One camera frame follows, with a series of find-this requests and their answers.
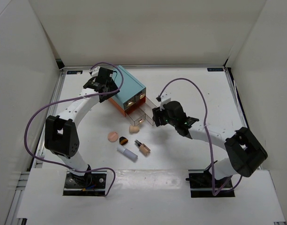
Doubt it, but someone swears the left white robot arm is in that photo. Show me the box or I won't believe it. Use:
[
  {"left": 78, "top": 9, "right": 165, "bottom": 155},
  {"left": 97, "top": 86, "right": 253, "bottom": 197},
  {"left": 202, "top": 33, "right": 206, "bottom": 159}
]
[{"left": 44, "top": 67, "right": 123, "bottom": 188}]

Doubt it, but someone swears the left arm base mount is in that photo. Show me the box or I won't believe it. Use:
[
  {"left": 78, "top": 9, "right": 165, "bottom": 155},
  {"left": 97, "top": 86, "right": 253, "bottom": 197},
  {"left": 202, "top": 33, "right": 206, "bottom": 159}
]
[{"left": 63, "top": 171, "right": 107, "bottom": 196}]

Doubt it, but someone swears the beige makeup sponge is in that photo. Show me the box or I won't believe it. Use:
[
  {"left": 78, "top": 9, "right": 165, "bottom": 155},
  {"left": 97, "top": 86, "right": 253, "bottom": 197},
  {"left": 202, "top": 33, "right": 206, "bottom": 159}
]
[{"left": 129, "top": 125, "right": 140, "bottom": 134}]

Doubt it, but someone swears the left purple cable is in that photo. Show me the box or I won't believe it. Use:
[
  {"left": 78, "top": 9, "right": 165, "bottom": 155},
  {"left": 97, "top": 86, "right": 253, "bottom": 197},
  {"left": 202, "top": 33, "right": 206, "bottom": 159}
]
[{"left": 23, "top": 61, "right": 125, "bottom": 196}]

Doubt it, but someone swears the foundation bottle black cap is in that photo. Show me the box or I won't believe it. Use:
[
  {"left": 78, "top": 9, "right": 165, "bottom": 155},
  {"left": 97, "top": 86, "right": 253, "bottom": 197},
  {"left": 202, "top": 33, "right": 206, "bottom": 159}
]
[{"left": 134, "top": 140, "right": 151, "bottom": 156}]

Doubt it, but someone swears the white lavender bottle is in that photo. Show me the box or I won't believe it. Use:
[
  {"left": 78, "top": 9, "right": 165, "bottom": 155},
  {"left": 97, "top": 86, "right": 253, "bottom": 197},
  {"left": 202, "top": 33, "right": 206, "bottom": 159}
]
[{"left": 117, "top": 145, "right": 138, "bottom": 162}]

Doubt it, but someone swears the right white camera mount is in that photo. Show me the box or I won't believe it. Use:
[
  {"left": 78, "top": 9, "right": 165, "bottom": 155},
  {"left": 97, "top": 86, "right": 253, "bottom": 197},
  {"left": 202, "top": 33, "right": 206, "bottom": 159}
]
[{"left": 156, "top": 91, "right": 171, "bottom": 110}]

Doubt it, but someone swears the round peach powder puff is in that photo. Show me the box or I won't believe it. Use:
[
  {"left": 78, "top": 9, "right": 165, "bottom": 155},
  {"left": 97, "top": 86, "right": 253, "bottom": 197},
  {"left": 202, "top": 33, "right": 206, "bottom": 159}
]
[{"left": 107, "top": 131, "right": 119, "bottom": 143}]

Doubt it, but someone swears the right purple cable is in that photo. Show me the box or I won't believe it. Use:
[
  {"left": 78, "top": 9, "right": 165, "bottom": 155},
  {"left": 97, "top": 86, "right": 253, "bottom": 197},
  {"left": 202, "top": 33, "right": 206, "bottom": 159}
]
[{"left": 157, "top": 78, "right": 243, "bottom": 196}]

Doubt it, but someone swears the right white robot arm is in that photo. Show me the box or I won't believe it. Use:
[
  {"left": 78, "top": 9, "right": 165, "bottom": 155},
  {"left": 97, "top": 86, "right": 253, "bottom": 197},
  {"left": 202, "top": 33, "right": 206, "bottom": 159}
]
[{"left": 152, "top": 101, "right": 268, "bottom": 188}]

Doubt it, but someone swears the purple cable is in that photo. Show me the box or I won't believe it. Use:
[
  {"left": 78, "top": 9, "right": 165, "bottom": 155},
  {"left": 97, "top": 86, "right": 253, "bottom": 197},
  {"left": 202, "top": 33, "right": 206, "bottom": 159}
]
[
  {"left": 23, "top": 61, "right": 125, "bottom": 196},
  {"left": 157, "top": 78, "right": 243, "bottom": 196}
]

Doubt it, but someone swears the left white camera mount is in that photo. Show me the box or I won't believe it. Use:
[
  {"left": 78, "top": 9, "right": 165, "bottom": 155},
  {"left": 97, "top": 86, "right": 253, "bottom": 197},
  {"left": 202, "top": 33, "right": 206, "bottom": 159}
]
[{"left": 89, "top": 67, "right": 100, "bottom": 77}]

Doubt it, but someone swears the teal orange drawer organizer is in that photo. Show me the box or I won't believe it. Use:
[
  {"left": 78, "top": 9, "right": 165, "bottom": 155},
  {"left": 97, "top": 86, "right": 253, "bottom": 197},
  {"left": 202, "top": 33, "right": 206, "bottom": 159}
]
[{"left": 109, "top": 65, "right": 146, "bottom": 116}]

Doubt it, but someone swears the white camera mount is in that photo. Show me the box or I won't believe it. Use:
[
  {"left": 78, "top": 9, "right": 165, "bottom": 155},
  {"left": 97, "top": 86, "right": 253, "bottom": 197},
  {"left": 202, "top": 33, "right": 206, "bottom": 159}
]
[
  {"left": 156, "top": 91, "right": 171, "bottom": 110},
  {"left": 89, "top": 67, "right": 100, "bottom": 77}
]

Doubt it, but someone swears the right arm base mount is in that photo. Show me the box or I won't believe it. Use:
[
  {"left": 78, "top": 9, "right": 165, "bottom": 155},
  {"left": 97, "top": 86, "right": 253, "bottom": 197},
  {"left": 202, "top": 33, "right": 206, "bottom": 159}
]
[{"left": 185, "top": 168, "right": 235, "bottom": 198}]

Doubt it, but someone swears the small black kabuki brush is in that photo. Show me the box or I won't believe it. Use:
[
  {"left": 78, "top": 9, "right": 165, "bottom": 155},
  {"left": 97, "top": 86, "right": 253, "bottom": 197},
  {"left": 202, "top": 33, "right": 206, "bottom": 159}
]
[{"left": 119, "top": 136, "right": 128, "bottom": 145}]

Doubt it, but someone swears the clear drawer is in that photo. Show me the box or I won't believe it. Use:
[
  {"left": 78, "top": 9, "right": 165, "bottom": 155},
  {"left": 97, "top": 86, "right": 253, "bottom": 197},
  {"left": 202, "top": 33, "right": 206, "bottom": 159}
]
[
  {"left": 140, "top": 97, "right": 157, "bottom": 126},
  {"left": 126, "top": 108, "right": 146, "bottom": 126}
]

